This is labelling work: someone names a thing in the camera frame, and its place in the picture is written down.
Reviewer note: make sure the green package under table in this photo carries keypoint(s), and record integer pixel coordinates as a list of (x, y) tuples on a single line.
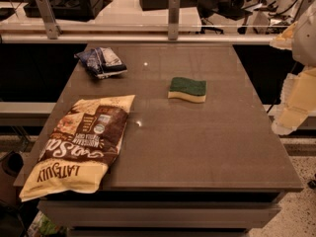
[(42, 226)]

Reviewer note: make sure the brown and yellow chip bag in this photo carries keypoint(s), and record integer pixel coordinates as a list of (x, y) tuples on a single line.
[(81, 149)]

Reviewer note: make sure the left metal rail bracket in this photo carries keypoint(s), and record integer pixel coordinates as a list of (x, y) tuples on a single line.
[(51, 27)]

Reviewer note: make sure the black office chair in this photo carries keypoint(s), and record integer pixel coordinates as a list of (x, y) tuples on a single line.
[(227, 7)]

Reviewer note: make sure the blue and white snack bag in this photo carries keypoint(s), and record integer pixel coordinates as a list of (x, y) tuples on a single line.
[(101, 62)]

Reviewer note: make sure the grey table drawer front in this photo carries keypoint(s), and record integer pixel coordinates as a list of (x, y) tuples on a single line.
[(144, 214)]

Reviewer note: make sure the metal rail bracket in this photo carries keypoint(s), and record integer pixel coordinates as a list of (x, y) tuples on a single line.
[(51, 27), (173, 19)]

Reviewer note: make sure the green and yellow sponge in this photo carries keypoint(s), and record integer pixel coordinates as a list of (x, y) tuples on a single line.
[(187, 89)]

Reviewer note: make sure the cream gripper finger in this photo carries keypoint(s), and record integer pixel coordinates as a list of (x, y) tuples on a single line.
[(284, 40), (297, 101)]

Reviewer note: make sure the black box on back table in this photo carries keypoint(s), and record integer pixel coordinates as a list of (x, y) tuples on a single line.
[(78, 10)]

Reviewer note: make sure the middle metal rail bracket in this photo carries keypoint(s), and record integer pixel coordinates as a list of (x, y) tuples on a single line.
[(173, 19)]

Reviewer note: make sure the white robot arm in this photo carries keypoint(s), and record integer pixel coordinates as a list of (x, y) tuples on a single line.
[(304, 39)]

